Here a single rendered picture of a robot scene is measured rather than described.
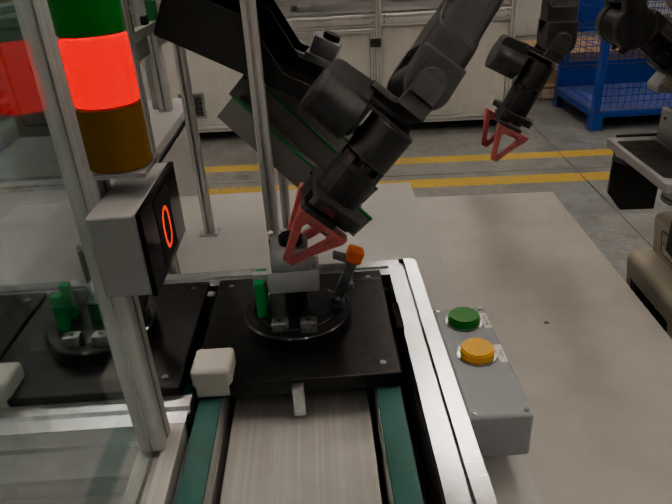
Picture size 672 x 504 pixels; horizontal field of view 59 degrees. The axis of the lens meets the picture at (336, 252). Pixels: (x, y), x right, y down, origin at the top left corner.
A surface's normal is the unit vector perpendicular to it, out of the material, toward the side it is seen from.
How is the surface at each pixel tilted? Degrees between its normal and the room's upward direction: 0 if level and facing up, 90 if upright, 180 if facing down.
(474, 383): 0
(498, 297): 0
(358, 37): 90
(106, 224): 90
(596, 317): 0
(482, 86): 90
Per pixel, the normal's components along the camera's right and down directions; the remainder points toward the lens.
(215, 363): -0.05, -0.88
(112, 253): 0.04, 0.46
